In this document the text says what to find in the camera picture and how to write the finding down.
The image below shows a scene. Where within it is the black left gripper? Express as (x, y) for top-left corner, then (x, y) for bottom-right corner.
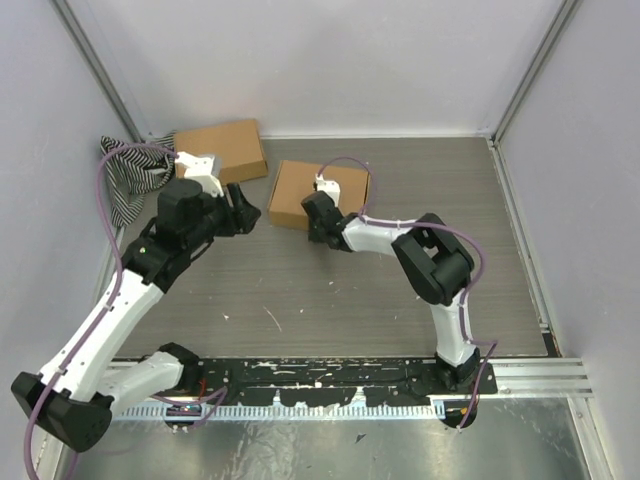
(186, 182), (262, 252)

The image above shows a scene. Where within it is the brown cardboard box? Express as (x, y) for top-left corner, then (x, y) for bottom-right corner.
(173, 119), (268, 185)

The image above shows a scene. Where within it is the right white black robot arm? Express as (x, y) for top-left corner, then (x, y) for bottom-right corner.
(301, 191), (480, 395)

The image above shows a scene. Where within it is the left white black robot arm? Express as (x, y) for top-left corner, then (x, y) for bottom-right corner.
(11, 179), (261, 453)

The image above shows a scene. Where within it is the striped black white cloth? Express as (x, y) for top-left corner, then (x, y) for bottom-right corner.
(105, 148), (175, 228)

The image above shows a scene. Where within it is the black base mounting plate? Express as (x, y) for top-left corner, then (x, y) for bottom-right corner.
(161, 357), (498, 407)

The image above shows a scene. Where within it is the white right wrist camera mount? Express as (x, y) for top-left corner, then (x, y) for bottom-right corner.
(314, 174), (341, 207)

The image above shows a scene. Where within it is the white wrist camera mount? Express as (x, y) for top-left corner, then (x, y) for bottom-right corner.
(174, 151), (223, 197)
(314, 174), (341, 207)

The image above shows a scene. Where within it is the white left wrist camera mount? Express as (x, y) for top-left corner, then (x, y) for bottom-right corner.
(174, 151), (223, 197)

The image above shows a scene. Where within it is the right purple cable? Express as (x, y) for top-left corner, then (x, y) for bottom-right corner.
(317, 157), (499, 432)

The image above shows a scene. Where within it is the purple cable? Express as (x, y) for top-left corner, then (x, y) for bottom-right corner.
(23, 143), (231, 480)
(317, 157), (499, 432)

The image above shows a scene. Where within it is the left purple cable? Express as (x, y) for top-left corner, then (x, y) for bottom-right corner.
(23, 143), (231, 480)

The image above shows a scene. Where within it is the white slotted cable duct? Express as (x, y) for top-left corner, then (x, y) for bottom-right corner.
(116, 397), (445, 423)

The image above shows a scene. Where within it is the left aluminium corner post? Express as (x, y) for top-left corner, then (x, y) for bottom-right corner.
(50, 0), (143, 142)

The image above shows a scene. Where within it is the aluminium corner post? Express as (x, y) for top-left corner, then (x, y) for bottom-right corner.
(50, 0), (143, 142)
(490, 0), (583, 145)

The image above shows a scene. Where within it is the aluminium front rail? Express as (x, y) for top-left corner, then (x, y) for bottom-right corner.
(98, 358), (592, 406)

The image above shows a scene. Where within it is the right aluminium corner post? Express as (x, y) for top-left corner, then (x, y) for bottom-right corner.
(490, 0), (583, 145)

